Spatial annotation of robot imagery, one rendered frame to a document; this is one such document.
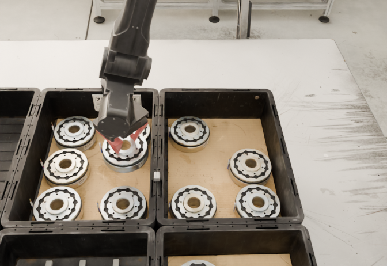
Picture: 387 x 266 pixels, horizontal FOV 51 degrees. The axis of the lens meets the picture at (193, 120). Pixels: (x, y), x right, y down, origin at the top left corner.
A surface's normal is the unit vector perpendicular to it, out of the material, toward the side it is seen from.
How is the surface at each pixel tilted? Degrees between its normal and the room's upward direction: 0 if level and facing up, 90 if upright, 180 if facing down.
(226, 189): 0
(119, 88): 16
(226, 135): 0
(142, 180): 0
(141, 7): 88
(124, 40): 88
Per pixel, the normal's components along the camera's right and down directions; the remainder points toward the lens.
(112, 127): 0.06, 0.75
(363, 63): 0.04, -0.69
